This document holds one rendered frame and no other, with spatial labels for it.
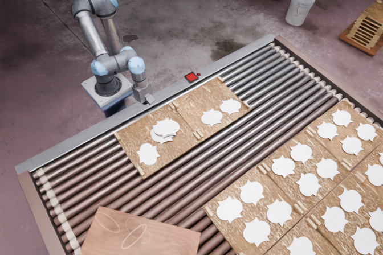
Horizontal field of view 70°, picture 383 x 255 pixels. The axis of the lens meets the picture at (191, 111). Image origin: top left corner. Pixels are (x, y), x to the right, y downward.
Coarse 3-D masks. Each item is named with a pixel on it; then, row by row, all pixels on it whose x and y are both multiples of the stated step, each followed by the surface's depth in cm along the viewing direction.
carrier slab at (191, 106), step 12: (204, 84) 192; (216, 84) 193; (192, 96) 186; (204, 96) 186; (216, 96) 187; (228, 96) 188; (180, 108) 180; (192, 108) 180; (204, 108) 181; (216, 108) 181; (240, 108) 182; (192, 120) 175; (228, 120) 176; (204, 132) 170; (216, 132) 171
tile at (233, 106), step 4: (228, 100) 184; (232, 100) 185; (224, 104) 182; (228, 104) 183; (232, 104) 183; (236, 104) 183; (240, 104) 183; (220, 108) 180; (224, 108) 181; (228, 108) 181; (232, 108) 181; (236, 108) 181; (224, 112) 179; (228, 112) 179; (232, 112) 179; (236, 112) 180
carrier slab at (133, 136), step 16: (160, 112) 177; (176, 112) 178; (128, 128) 169; (144, 128) 170; (128, 144) 163; (160, 144) 164; (176, 144) 164; (192, 144) 165; (160, 160) 158; (144, 176) 152
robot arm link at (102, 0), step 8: (88, 0) 144; (96, 0) 146; (104, 0) 147; (112, 0) 149; (96, 8) 148; (104, 8) 150; (112, 8) 153; (104, 16) 153; (112, 16) 155; (104, 24) 158; (112, 24) 159; (112, 32) 162; (112, 40) 166; (120, 40) 169; (112, 48) 170; (120, 48) 171; (120, 72) 182
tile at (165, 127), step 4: (164, 120) 169; (168, 120) 169; (160, 124) 167; (164, 124) 167; (168, 124) 167; (172, 124) 167; (176, 124) 167; (156, 128) 165; (160, 128) 165; (164, 128) 165; (168, 128) 165; (172, 128) 166; (176, 128) 166; (156, 132) 163; (160, 132) 164; (164, 132) 164; (168, 132) 164; (172, 132) 164; (164, 136) 162
